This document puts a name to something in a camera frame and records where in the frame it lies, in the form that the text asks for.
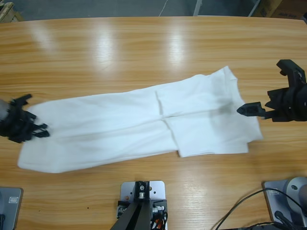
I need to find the cardboard box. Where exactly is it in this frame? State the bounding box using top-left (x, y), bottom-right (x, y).
top-left (254, 0), bottom-right (307, 19)

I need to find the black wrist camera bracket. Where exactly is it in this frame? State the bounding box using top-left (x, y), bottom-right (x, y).
top-left (11, 93), bottom-right (33, 107)
top-left (275, 59), bottom-right (307, 88)

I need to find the black mount cable bundle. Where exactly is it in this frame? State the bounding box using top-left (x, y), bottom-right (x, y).
top-left (150, 210), bottom-right (170, 230)

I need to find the thin white floor cable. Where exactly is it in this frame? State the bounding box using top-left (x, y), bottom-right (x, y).
top-left (159, 0), bottom-right (170, 17)

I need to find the black base cable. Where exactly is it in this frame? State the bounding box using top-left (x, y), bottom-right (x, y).
top-left (213, 187), bottom-right (307, 230)

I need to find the wooden crate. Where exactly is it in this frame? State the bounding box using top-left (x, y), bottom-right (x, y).
top-left (0, 0), bottom-right (24, 23)

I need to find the dark camera post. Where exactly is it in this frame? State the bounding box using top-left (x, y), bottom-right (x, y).
top-left (109, 181), bottom-right (151, 230)

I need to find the white metal frame leg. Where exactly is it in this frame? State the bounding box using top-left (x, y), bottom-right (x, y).
top-left (193, 0), bottom-right (205, 17)
top-left (248, 0), bottom-right (262, 17)

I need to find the white t-shirt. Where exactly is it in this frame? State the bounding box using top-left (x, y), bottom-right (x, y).
top-left (17, 65), bottom-right (264, 174)

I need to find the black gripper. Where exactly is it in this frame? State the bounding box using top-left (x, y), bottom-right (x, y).
top-left (0, 102), bottom-right (51, 144)
top-left (236, 82), bottom-right (307, 123)

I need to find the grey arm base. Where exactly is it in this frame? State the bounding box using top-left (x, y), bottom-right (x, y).
top-left (262, 176), bottom-right (307, 227)
top-left (0, 186), bottom-right (24, 230)

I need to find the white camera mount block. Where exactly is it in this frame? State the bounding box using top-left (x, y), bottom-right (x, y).
top-left (116, 181), bottom-right (168, 230)

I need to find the orange clamp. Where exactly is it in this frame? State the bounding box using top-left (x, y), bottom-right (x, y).
top-left (153, 215), bottom-right (164, 228)

